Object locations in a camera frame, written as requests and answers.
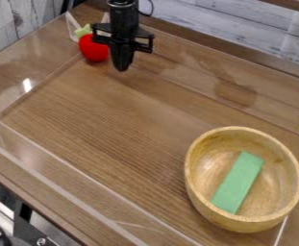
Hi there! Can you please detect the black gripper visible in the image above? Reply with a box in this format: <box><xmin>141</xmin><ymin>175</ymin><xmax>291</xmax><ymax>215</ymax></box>
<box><xmin>91</xmin><ymin>0</ymin><xmax>153</xmax><ymax>71</ymax></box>

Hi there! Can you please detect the red plush strawberry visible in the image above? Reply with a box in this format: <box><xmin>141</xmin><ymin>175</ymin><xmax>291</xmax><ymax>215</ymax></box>
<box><xmin>75</xmin><ymin>24</ymin><xmax>109</xmax><ymax>62</ymax></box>

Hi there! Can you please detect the green rectangular block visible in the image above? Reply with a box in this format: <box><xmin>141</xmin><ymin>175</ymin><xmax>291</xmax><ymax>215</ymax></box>
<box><xmin>211</xmin><ymin>152</ymin><xmax>264</xmax><ymax>214</ymax></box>

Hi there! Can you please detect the wooden bowl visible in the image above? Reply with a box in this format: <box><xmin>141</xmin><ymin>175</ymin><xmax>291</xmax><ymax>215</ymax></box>
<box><xmin>183</xmin><ymin>126</ymin><xmax>299</xmax><ymax>234</ymax></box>

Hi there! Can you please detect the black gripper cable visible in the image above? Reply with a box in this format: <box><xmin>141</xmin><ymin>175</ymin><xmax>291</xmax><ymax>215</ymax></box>
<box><xmin>137</xmin><ymin>0</ymin><xmax>153</xmax><ymax>17</ymax></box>

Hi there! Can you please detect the clear acrylic wall panel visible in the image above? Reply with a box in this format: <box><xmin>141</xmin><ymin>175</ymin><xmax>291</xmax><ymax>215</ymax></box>
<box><xmin>0</xmin><ymin>121</ymin><xmax>200</xmax><ymax>246</ymax></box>

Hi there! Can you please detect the black table leg frame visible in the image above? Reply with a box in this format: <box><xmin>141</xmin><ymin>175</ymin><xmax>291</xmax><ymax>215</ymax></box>
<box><xmin>13</xmin><ymin>200</ymin><xmax>73</xmax><ymax>246</ymax></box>

